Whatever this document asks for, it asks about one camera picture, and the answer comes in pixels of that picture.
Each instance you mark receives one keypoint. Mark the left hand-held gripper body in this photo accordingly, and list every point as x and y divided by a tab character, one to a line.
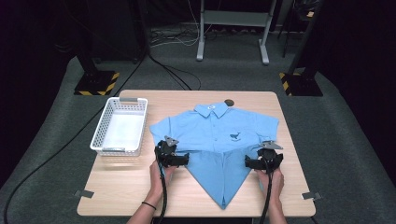
166	155

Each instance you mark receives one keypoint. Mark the light blue short-sleeved shirt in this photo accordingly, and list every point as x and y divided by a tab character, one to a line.
214	130

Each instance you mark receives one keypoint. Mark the person's left hand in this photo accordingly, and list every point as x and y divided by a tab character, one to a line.
155	182

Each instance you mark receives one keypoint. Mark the white metal desk frame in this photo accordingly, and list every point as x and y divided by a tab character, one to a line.
233	18

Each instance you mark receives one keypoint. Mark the white perforated plastic basket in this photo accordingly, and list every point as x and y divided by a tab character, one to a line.
121	132

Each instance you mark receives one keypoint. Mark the black wristband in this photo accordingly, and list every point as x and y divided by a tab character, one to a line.
148	205

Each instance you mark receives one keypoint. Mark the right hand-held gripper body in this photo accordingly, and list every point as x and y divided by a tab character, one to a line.
270	160

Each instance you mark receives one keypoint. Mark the black cabinet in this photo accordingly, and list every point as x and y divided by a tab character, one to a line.
118	31

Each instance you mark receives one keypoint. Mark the grey tape piece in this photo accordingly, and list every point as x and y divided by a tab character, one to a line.
311	195
84	193

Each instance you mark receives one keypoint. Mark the person's right hand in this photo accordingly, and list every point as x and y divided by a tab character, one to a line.
276	185

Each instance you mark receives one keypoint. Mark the black stand with striped base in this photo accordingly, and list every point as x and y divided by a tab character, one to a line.
96	82
303	85

